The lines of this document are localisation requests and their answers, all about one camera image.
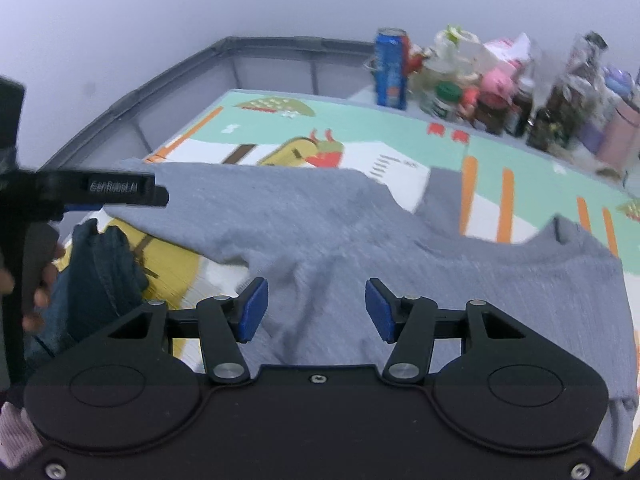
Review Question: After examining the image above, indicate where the blue drink can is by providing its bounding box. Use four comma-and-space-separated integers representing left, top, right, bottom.
374, 27, 412, 111

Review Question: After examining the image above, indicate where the pink striped folded garment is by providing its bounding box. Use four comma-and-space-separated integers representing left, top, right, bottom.
0, 402, 42, 471

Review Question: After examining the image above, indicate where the grey sweatshirt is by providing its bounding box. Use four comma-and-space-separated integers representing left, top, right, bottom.
102, 157, 640, 471

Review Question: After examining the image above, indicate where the green-capped clear bottle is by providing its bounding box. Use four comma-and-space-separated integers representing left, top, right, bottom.
434, 24, 482, 86

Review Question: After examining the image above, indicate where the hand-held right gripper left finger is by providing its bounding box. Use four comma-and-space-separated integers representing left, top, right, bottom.
95, 277, 270, 385

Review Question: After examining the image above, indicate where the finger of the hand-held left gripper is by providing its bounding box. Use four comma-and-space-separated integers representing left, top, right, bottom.
102, 186, 169, 209

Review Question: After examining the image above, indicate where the pink tumbler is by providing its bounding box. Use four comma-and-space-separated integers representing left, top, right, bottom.
597, 97, 640, 167

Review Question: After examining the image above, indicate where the pink pig toy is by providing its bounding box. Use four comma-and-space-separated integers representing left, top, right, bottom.
480, 66, 519, 97

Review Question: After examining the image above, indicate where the dark blue folded garment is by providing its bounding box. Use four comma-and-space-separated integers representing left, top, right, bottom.
24, 219, 151, 358

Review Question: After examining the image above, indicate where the cluster of jars and bottles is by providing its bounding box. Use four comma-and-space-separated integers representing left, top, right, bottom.
410, 25, 640, 181

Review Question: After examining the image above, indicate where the grey playpen fence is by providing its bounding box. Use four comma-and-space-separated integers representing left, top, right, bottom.
37, 36, 381, 171

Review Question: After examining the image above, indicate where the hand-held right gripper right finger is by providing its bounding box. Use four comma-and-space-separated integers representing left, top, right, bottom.
365, 277, 544, 385

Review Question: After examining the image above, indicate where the colourful printed play mat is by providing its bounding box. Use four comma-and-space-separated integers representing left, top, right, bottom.
22, 89, 640, 471

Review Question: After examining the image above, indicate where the person's left hand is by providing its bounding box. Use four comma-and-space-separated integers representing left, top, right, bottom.
0, 244, 67, 335

